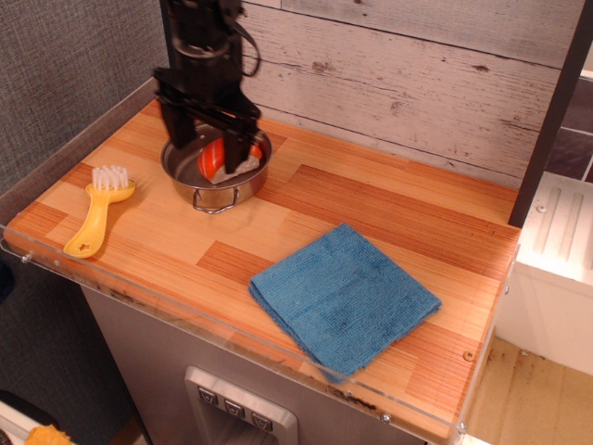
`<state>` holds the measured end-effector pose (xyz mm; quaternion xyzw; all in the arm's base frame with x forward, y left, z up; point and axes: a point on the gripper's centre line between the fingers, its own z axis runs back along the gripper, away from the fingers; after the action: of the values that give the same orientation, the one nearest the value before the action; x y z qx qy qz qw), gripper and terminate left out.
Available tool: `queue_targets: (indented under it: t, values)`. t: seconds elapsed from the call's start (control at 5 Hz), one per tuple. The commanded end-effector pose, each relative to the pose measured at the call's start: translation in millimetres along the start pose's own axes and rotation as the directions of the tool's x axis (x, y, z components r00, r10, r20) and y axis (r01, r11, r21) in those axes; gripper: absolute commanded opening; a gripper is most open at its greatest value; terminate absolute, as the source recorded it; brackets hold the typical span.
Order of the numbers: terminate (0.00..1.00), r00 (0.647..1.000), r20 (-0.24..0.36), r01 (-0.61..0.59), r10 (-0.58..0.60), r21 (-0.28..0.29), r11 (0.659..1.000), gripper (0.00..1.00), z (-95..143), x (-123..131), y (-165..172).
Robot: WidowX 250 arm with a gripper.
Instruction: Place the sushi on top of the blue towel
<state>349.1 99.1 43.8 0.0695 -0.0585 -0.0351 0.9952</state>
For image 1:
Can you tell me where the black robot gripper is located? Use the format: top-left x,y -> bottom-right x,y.
154,44 -> 260,173

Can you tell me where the salmon sushi toy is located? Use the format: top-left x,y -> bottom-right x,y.
196,138 -> 263,184

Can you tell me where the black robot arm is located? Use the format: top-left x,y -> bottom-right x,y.
154,1 -> 261,173

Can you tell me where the blue folded cloth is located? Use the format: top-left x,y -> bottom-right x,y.
248,223 -> 442,384

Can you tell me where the small steel pot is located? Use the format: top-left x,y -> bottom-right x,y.
161,122 -> 272,214

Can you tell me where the yellow dish brush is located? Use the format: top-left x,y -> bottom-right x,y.
63,165 -> 135,259

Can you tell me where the silver dispenser button panel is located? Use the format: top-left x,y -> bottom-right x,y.
184,366 -> 299,444

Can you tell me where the white side cabinet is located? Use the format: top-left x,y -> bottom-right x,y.
496,173 -> 592,374

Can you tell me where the clear acrylic guard rail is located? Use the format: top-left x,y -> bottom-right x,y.
5,214 -> 520,444

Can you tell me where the dark right post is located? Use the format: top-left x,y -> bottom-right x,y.
508,0 -> 592,228

